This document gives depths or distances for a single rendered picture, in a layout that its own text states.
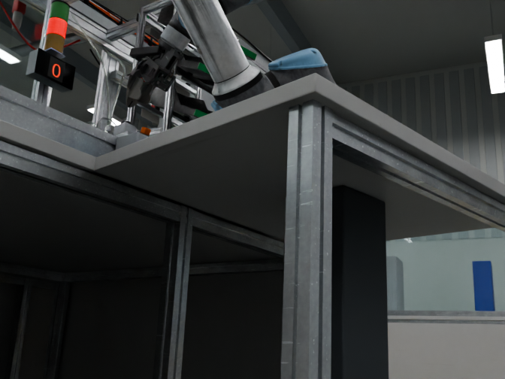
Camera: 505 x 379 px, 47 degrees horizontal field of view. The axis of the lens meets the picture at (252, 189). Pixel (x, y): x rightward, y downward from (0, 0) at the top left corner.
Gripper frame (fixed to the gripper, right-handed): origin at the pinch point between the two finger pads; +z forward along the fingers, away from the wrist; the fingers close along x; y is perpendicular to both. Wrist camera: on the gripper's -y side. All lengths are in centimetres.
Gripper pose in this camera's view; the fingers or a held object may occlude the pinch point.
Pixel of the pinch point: (128, 101)
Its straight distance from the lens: 170.7
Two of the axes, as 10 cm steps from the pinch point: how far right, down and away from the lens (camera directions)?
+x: 5.6, 2.5, 7.9
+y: 6.0, 5.3, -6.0
